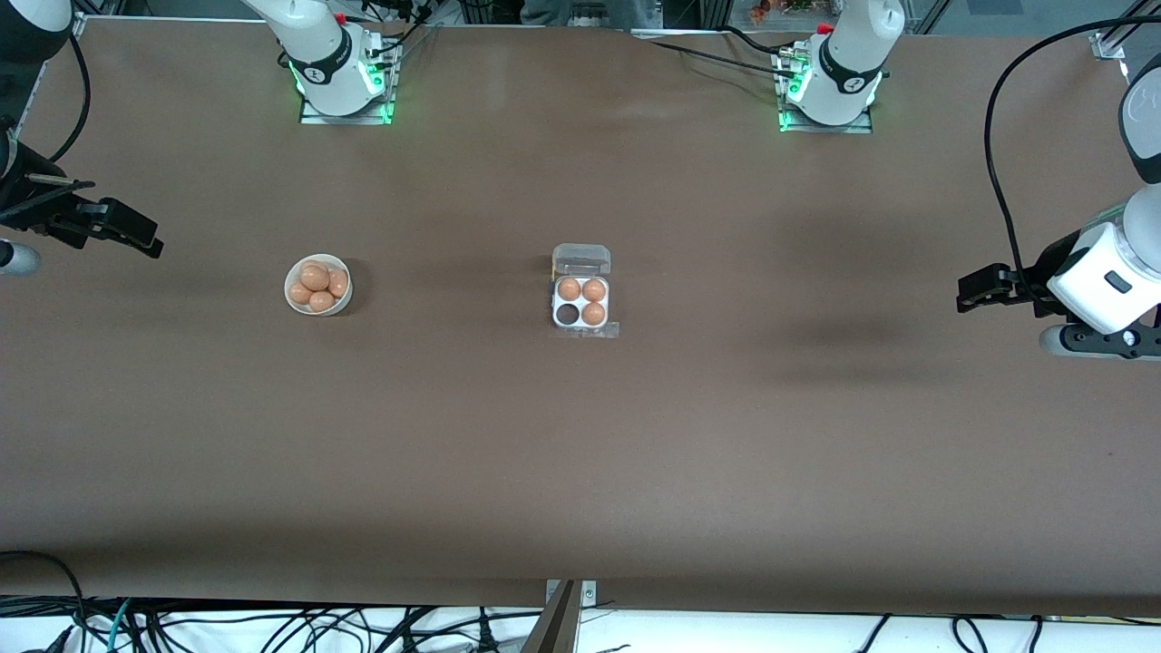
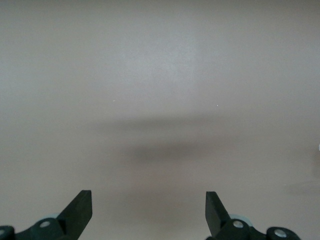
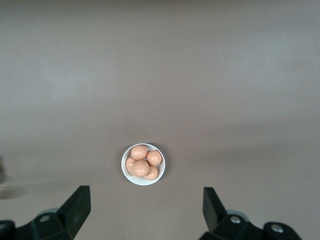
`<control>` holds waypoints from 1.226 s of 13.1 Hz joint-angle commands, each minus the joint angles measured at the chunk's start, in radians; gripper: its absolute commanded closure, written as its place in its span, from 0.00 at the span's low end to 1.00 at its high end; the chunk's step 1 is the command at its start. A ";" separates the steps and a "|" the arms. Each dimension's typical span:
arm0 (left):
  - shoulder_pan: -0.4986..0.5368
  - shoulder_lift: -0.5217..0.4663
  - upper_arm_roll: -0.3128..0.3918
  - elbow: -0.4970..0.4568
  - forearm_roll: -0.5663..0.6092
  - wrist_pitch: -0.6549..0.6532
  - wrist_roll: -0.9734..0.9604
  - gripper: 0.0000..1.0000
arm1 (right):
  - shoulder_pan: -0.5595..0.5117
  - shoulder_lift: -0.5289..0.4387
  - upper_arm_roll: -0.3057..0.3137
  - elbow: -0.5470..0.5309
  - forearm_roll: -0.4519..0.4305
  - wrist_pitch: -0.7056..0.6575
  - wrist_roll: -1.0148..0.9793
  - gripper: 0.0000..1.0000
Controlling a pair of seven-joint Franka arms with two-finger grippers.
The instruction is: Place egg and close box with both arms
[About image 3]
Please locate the brown egg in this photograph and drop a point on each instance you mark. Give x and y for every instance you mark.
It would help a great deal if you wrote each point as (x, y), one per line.
(152, 173)
(139, 152)
(154, 158)
(140, 168)
(129, 166)

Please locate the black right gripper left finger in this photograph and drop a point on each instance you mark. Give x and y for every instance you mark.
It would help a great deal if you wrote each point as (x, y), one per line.
(72, 212)

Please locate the white round bowl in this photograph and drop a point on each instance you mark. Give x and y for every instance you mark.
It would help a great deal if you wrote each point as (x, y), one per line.
(160, 175)

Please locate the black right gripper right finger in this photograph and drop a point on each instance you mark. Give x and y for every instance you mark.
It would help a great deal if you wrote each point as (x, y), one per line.
(216, 215)

